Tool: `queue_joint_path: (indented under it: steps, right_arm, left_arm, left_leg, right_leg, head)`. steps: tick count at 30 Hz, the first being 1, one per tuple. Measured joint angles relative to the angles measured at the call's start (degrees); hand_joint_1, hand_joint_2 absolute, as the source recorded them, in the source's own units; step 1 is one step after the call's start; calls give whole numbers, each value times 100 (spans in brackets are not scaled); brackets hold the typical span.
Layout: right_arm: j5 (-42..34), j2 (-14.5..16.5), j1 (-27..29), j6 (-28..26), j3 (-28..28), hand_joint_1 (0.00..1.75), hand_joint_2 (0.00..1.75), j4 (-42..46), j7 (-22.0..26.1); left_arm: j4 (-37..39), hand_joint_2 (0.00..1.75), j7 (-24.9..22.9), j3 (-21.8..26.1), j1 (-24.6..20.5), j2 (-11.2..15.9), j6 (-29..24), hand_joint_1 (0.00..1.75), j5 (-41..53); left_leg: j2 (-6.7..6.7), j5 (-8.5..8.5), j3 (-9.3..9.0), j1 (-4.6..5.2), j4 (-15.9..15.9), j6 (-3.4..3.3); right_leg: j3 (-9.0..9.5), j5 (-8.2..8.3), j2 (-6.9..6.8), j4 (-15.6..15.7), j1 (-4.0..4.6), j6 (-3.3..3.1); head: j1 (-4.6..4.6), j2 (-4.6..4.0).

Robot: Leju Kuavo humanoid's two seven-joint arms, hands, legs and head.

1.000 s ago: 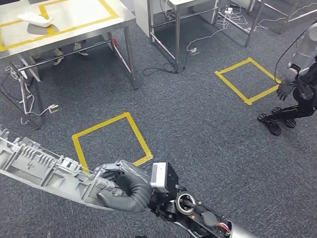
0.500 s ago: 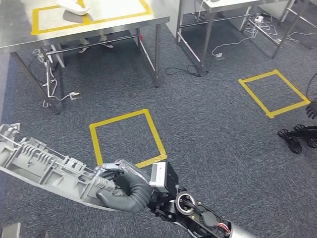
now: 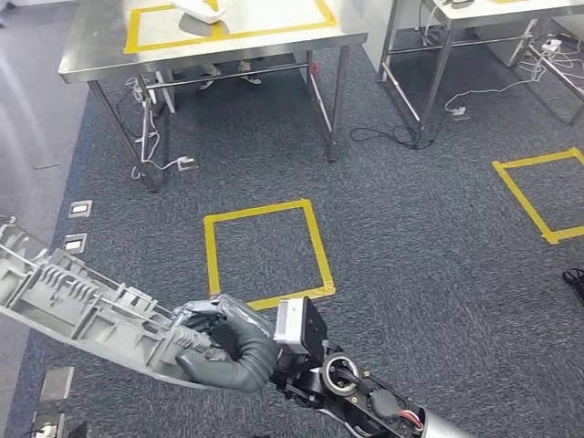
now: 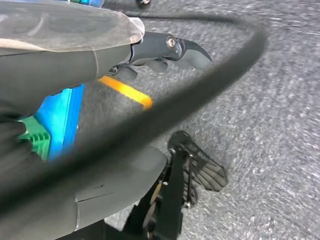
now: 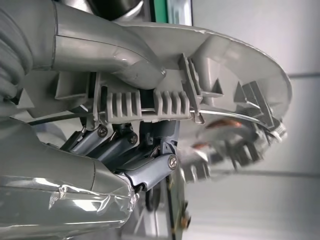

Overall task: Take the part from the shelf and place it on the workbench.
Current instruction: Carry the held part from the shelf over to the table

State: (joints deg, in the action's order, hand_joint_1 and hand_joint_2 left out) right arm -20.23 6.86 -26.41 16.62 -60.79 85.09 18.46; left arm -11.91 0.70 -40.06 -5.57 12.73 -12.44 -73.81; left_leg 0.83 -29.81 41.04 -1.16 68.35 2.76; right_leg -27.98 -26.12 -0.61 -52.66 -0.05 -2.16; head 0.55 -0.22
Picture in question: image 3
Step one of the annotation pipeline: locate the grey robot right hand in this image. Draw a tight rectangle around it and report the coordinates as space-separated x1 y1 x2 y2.
172 294 281 394

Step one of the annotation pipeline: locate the silver plastic wheel cover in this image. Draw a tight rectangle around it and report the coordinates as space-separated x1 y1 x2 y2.
0 220 229 391

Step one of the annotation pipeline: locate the stainless steel workbench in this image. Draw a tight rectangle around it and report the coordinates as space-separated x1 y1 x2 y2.
58 0 369 194

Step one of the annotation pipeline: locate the white curved plastic part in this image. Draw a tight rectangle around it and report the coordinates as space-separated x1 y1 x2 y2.
170 0 228 26

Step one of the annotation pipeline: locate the silver floor outlet plate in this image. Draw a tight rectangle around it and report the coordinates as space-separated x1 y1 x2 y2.
38 365 75 404
67 199 93 220
30 412 66 438
61 232 88 256

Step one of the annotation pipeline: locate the person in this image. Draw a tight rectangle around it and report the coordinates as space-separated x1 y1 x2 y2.
197 58 264 93

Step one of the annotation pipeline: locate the yellow tape double rectangle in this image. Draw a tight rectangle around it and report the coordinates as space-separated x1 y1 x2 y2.
122 0 337 56

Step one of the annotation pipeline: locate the pale grey side panel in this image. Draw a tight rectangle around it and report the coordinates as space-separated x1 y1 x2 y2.
350 0 398 75

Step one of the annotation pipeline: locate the stainless steel table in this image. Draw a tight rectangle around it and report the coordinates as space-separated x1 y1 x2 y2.
376 0 584 132

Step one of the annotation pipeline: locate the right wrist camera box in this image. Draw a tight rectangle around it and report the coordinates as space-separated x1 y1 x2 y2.
273 297 328 358

